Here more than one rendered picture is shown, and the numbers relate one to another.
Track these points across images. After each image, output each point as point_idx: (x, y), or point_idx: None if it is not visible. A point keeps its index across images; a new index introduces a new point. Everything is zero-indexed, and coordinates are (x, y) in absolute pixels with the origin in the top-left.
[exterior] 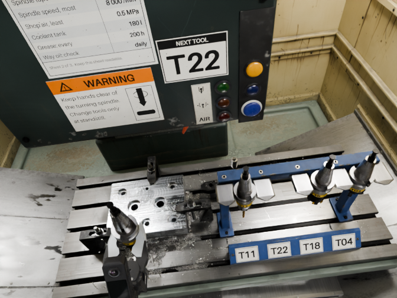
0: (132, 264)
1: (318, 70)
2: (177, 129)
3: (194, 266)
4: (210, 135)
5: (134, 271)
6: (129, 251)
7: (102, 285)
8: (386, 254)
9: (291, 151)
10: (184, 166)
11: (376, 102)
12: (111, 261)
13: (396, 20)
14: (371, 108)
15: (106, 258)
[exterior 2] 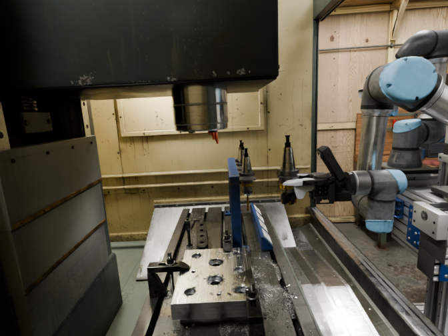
0: (314, 173)
1: None
2: (94, 278)
3: (276, 267)
4: (110, 275)
5: (319, 173)
6: (263, 311)
7: (309, 334)
8: (263, 207)
9: (178, 222)
10: (158, 273)
11: (169, 184)
12: (323, 146)
13: (147, 139)
14: (166, 192)
15: (321, 149)
